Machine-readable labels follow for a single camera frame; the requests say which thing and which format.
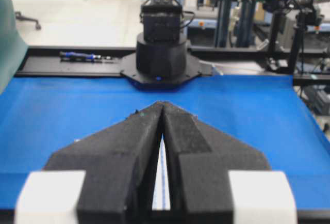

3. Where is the black camera stand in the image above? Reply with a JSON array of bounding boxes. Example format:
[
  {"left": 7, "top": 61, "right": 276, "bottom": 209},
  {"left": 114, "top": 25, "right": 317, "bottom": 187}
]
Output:
[{"left": 263, "top": 0, "right": 329, "bottom": 74}]

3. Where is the white blue striped towel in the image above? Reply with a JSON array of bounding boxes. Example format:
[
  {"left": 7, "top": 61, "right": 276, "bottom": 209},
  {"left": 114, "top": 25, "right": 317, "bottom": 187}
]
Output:
[{"left": 152, "top": 138, "right": 171, "bottom": 211}]

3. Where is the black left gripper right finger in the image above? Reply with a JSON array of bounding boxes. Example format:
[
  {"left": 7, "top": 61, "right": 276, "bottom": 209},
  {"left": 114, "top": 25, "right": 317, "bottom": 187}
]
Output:
[{"left": 162, "top": 102, "right": 271, "bottom": 223}]

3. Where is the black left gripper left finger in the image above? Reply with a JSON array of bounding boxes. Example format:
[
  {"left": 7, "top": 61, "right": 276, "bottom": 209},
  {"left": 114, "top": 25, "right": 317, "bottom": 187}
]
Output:
[{"left": 44, "top": 102, "right": 163, "bottom": 223}]

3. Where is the blue black pen tool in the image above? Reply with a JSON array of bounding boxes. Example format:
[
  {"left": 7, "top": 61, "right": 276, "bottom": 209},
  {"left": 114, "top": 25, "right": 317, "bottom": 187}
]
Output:
[{"left": 59, "top": 51, "right": 115, "bottom": 63}]

